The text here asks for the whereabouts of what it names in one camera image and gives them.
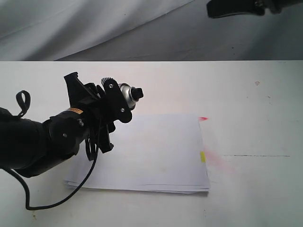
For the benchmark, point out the yellow sticky tab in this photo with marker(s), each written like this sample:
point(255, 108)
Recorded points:
point(202, 156)

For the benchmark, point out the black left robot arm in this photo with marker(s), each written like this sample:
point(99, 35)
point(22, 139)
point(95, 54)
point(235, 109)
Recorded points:
point(31, 148)

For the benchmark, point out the silver spray can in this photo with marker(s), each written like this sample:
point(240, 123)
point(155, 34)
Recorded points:
point(131, 94)

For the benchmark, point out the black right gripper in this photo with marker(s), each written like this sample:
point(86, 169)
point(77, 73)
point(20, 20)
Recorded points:
point(225, 8)

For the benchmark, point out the white backdrop cloth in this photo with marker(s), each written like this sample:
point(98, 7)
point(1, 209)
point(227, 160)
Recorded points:
point(143, 30)

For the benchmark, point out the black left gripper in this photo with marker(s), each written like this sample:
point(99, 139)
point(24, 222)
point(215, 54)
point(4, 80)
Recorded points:
point(91, 99)

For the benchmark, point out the white paper stack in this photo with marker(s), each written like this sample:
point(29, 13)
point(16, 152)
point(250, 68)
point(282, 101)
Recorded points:
point(157, 153)

